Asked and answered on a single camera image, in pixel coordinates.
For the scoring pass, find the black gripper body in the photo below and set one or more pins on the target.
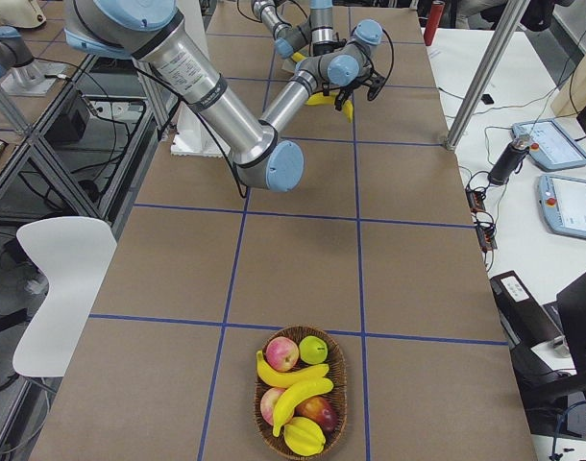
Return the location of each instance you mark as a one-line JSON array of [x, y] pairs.
[[340, 92]]

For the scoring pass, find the yellow banana front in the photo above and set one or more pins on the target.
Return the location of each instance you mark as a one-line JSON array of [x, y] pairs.
[[345, 106]]

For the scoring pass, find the yellow banana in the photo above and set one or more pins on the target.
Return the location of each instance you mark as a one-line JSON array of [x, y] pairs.
[[298, 57], [277, 379], [294, 395], [345, 106]]

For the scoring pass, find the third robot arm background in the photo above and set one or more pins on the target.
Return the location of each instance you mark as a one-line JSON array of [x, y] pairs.
[[20, 73]]

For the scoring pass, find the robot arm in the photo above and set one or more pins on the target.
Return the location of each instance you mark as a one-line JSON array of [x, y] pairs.
[[153, 32], [298, 24]]

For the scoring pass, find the red bottle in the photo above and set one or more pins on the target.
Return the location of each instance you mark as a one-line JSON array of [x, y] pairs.
[[433, 20]]

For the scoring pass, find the black cylinder device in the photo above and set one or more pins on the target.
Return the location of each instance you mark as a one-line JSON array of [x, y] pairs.
[[511, 157]]

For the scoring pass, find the teach pendant far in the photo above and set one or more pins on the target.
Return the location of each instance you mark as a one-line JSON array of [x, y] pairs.
[[556, 150]]

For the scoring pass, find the teach pendant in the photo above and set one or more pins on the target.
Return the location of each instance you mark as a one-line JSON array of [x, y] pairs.
[[556, 150], [562, 202]]

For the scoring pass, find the teach pendant near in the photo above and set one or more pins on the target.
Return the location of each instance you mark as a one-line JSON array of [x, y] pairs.
[[562, 202]]

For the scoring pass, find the green pear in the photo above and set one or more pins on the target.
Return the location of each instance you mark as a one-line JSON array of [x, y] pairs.
[[313, 350]]

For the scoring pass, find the red apple back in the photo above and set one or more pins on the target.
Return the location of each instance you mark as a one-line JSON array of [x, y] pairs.
[[282, 354]]

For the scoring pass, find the black monitor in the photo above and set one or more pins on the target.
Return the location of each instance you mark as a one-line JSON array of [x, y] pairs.
[[571, 303]]

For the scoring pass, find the yellow banana back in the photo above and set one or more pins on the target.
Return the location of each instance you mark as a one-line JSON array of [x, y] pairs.
[[277, 379]]

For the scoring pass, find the dark red apple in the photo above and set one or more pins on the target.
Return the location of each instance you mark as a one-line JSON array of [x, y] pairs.
[[320, 411]]

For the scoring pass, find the red apple left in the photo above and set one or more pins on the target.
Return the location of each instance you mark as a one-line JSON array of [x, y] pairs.
[[268, 402]]

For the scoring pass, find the white chair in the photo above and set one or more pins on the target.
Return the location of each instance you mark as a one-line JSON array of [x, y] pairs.
[[74, 254]]

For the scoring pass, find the yellow starfruit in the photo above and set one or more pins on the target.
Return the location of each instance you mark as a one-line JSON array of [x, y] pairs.
[[304, 437]]

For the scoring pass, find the aluminium frame post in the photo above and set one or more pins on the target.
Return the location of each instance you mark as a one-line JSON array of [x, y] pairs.
[[511, 16]]

